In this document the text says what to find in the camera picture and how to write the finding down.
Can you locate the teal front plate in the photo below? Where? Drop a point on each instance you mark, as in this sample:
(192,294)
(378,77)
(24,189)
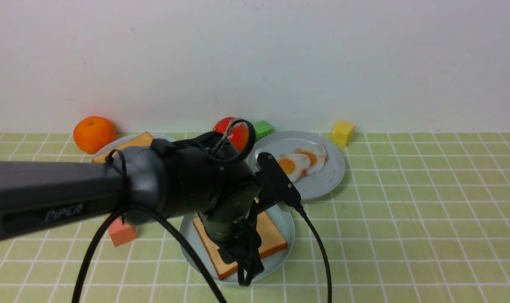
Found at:
(280,223)

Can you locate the fried egg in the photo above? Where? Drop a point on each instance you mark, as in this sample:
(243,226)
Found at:
(295,166)
(318,157)

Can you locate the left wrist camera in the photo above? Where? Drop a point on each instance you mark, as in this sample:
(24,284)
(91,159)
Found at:
(275,184)

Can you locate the toast slice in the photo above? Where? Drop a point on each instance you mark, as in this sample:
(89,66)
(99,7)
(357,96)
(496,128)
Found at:
(271,240)
(128,145)

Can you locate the yellow cube block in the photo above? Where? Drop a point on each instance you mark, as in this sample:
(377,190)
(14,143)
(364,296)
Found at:
(342,133)

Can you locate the blue bread plate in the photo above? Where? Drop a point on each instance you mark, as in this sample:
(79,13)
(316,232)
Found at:
(112,147)

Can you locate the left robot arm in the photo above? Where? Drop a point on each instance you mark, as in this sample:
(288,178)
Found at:
(205,175)

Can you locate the orange fruit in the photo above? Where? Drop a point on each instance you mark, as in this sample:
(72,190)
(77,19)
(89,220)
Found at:
(93,133)

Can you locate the red tomato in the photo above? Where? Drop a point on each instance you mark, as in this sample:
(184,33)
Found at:
(239,136)

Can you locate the salmon cube block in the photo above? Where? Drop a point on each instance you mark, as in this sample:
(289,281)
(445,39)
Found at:
(121,233)

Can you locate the green cube block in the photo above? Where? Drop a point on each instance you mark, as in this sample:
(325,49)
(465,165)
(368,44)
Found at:
(262,129)

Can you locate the grey egg plate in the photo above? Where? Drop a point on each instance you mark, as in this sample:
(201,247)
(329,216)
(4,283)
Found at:
(310,186)

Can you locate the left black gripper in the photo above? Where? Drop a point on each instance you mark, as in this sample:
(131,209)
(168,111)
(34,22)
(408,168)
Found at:
(231,225)

